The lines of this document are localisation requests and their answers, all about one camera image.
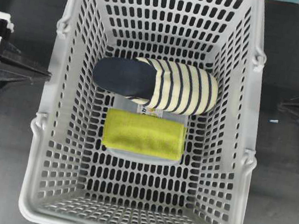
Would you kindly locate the yellow-green cloth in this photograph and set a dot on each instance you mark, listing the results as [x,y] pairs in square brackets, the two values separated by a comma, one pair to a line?
[144,134]

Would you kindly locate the grey plastic shopping basket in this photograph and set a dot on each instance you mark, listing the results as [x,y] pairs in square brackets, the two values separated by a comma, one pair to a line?
[72,178]

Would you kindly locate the clear plastic flat package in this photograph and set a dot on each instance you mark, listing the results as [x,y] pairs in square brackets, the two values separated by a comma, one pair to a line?
[141,158]

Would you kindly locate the navy striped cream slipper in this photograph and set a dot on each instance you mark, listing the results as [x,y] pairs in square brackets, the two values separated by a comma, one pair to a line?
[158,84]

